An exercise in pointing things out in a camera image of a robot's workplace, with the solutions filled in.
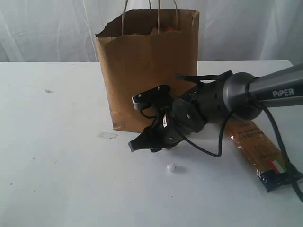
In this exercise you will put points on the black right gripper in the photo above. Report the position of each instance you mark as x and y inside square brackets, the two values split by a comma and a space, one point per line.
[174, 120]

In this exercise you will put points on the white putty lump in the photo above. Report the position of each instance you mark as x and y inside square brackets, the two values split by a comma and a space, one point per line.
[171, 167]

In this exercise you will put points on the spaghetti packet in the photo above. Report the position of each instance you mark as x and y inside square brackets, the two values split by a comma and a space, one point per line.
[260, 152]

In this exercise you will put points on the brown pouch with orange label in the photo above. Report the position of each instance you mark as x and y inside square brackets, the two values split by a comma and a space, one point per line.
[162, 30]

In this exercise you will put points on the black covered right arm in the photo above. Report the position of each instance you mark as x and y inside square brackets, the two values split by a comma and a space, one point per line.
[213, 99]

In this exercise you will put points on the brown paper bag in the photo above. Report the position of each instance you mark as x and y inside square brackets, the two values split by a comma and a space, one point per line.
[133, 61]

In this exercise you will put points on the clear tape patch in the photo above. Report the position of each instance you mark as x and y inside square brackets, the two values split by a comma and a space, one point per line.
[107, 135]

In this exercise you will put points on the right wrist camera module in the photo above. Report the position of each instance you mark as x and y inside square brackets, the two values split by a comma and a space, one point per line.
[158, 97]

